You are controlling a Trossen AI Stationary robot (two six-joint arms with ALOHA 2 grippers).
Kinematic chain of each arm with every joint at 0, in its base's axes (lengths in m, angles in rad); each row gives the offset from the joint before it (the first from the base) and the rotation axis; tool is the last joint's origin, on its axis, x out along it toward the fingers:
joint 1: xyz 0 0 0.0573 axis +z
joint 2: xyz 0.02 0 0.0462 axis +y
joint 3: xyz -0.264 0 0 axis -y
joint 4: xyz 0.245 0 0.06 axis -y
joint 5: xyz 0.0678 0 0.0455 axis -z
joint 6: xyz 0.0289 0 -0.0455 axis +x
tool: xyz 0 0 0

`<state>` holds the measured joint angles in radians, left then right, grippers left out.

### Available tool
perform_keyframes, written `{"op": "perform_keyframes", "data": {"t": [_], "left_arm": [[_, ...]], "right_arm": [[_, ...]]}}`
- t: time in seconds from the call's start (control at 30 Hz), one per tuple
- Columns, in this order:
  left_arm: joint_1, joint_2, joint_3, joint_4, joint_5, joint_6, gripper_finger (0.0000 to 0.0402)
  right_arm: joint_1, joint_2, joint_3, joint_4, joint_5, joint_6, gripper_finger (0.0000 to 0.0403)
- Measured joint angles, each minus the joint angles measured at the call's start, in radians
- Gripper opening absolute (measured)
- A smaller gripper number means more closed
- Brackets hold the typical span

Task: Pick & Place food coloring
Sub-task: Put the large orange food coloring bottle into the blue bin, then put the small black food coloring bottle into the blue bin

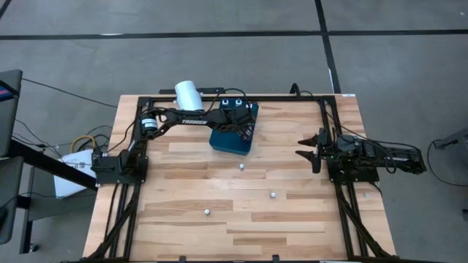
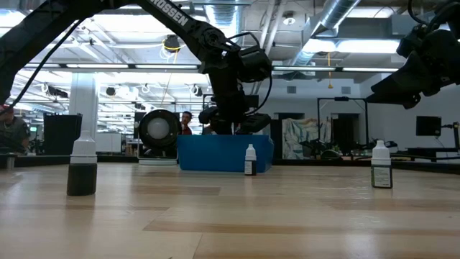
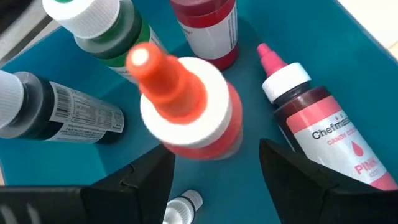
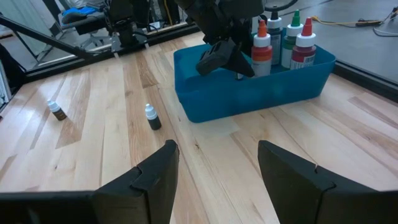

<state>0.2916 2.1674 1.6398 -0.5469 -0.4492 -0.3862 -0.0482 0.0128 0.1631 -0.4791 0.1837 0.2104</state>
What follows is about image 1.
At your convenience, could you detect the black aluminium table frame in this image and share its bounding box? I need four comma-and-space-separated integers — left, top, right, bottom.
78, 94, 399, 263

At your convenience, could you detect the blue plastic tray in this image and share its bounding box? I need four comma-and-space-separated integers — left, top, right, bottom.
208, 101, 260, 156

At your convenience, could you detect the black lamp mount bar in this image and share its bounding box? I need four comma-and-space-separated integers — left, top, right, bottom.
159, 87, 227, 95

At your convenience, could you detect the grey metal stand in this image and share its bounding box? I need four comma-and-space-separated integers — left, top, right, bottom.
434, 128, 468, 150

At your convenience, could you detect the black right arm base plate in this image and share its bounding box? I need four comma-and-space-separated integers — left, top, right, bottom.
321, 160, 380, 185

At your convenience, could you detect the white box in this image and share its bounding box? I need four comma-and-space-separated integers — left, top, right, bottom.
53, 148, 98, 199

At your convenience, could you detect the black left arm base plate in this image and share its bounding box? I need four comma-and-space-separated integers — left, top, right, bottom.
91, 155, 149, 185

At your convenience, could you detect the black stand beam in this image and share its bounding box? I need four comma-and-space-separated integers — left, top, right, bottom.
7, 138, 99, 191

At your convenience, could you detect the dark grey monitor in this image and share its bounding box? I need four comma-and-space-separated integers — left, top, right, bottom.
0, 156, 25, 245
0, 69, 23, 159

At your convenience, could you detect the white cylindrical spotlight lamp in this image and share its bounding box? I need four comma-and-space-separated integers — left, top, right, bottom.
173, 80, 204, 112

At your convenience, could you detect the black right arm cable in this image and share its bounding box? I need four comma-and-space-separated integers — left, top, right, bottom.
290, 83, 421, 154

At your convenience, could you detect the black looped floor cable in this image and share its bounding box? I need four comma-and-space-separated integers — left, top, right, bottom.
426, 139, 468, 188

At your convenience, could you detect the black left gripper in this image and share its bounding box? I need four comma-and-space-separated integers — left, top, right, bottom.
224, 107, 256, 144

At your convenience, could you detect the yellow cable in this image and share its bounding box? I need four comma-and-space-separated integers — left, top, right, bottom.
69, 134, 97, 151

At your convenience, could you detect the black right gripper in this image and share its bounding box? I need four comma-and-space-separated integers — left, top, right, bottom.
295, 127, 339, 174

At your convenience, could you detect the black stand leg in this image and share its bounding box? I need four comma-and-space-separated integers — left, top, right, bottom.
18, 195, 40, 254

